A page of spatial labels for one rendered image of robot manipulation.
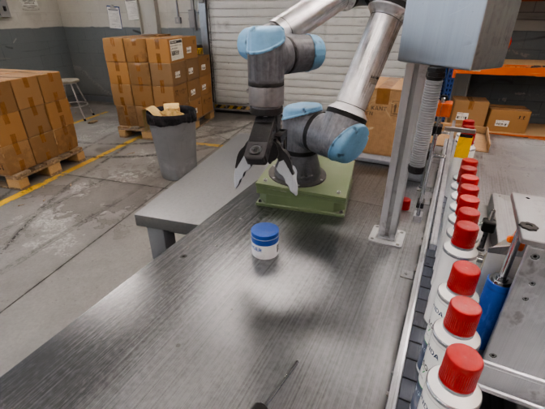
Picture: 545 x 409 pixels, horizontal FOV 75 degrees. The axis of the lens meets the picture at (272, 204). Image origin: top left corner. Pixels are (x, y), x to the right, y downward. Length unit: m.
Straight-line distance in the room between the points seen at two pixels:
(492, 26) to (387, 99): 0.81
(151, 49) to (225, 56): 1.55
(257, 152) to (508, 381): 0.54
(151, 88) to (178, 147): 1.42
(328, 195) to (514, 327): 0.64
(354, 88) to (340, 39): 4.27
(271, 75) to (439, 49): 0.31
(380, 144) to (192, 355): 1.15
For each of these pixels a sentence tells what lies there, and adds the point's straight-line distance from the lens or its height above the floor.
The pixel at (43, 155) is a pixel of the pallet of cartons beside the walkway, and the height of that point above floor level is 0.20.
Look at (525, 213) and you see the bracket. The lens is 0.57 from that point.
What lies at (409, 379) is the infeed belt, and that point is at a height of 0.88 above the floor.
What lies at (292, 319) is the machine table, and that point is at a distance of 0.75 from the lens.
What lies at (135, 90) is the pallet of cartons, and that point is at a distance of 4.71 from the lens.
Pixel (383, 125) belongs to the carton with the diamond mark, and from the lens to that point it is 1.54.
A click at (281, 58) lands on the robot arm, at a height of 1.29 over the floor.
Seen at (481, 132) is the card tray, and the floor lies 0.84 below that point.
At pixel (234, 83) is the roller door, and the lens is 5.74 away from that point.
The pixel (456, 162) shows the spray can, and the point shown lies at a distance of 1.15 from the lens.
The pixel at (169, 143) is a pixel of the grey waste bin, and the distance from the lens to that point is 3.30.
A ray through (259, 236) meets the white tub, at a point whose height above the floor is 0.90.
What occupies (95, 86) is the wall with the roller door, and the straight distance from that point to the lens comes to 7.32.
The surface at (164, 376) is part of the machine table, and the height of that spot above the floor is 0.83.
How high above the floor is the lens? 1.37
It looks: 28 degrees down
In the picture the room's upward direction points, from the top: straight up
